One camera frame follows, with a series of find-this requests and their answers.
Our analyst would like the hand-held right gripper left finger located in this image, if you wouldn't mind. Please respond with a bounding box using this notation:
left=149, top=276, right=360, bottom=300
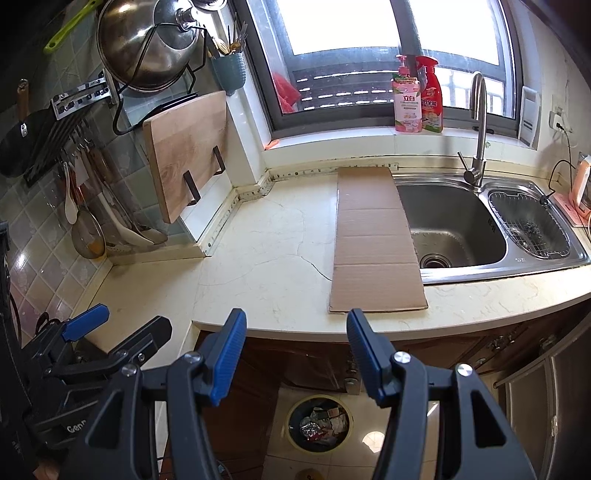
left=60, top=308, right=247, bottom=480

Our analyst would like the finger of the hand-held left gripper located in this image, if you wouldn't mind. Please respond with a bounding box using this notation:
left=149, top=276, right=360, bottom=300
left=55, top=316, right=172, bottom=385
left=28, top=304, right=110, bottom=365

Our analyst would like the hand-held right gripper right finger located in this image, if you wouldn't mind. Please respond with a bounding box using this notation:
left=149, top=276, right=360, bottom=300
left=346, top=308, right=536, bottom=480

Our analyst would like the round trash bin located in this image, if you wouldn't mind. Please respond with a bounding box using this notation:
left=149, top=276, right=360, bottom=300
left=285, top=394, right=355, bottom=454

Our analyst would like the silver foil bag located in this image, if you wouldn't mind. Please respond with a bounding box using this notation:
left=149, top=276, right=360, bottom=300
left=300, top=415, right=326, bottom=439

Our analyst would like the metal strainer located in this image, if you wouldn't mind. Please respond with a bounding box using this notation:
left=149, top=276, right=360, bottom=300
left=71, top=205, right=108, bottom=260

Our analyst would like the white ladle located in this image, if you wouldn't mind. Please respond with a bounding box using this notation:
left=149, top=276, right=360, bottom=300
left=95, top=185, right=169, bottom=245

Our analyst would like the white rice spoon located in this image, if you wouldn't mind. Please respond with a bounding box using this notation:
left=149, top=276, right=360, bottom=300
left=63, top=161, right=79, bottom=225

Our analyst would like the stainless steel sink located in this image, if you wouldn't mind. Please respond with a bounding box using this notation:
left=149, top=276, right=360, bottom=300
left=392, top=172, right=591, bottom=286

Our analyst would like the black frying pan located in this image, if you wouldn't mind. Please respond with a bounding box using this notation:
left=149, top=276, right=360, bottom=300
left=0, top=79, right=63, bottom=178

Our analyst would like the wooden cutting board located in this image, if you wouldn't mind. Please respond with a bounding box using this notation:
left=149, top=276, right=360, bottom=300
left=142, top=90, right=229, bottom=225

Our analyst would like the steel knife rack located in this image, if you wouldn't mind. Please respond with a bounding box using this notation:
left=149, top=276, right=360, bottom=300
left=50, top=69, right=116, bottom=121

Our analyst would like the steel faucet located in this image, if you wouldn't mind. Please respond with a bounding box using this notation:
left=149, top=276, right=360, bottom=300
left=457, top=71, right=489, bottom=188

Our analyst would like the pink detergent bottle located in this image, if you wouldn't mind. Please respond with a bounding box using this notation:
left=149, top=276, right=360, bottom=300
left=392, top=54, right=423, bottom=134

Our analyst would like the red spray bottle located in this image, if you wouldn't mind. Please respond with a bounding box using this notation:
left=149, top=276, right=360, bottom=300
left=414, top=55, right=445, bottom=136

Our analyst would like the red cloth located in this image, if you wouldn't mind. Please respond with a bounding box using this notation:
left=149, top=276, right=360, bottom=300
left=272, top=71, right=302, bottom=114

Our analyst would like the steel wok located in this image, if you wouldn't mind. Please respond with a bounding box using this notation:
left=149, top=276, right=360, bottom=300
left=97, top=0, right=208, bottom=93

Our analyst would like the pink appliance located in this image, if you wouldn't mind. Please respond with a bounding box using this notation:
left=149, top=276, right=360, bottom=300
left=553, top=154, right=591, bottom=228

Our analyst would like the blue utensil holder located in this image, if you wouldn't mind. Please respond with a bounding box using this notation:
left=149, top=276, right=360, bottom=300
left=210, top=52, right=245, bottom=92

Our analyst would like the green spatula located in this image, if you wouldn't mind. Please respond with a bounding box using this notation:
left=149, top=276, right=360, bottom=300
left=44, top=0, right=105, bottom=52

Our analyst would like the steel pot lid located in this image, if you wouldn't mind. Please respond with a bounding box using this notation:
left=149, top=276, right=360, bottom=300
left=154, top=0, right=204, bottom=49

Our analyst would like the bundle of cutlery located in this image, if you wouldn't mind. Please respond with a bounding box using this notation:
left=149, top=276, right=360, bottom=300
left=212, top=18, right=247, bottom=58

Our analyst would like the dark framed window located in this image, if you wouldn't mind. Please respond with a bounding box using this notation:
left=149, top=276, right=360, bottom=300
left=231, top=0, right=525, bottom=139

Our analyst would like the grey pipe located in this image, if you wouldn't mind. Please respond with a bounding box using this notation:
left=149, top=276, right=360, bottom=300
left=396, top=0, right=423, bottom=58

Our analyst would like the wire drain basket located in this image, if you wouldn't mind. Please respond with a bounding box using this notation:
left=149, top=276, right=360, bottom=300
left=488, top=190, right=572, bottom=260

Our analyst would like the black cable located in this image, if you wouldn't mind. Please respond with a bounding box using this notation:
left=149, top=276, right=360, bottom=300
left=540, top=122, right=583, bottom=207

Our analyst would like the white wall holder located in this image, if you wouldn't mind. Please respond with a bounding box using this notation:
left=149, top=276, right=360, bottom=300
left=517, top=85, right=542, bottom=150

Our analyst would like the white wall socket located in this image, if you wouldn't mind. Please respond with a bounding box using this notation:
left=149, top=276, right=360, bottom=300
left=549, top=93, right=568, bottom=131

